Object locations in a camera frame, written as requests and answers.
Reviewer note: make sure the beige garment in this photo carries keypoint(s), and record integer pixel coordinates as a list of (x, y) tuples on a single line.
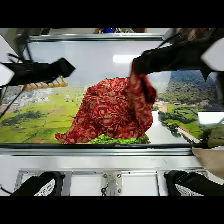
[(210, 160)]

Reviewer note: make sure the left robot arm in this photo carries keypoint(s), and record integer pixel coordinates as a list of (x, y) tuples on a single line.
[(33, 72)]

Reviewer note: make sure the red patterned garment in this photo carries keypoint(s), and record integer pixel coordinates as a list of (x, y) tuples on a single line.
[(110, 110)]

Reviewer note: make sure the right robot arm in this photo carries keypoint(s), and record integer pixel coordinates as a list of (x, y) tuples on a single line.
[(176, 56)]

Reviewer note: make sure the silver frame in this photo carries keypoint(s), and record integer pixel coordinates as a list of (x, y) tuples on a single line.
[(100, 156)]

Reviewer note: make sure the olive green garment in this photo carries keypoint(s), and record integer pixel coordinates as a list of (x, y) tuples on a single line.
[(217, 136)]

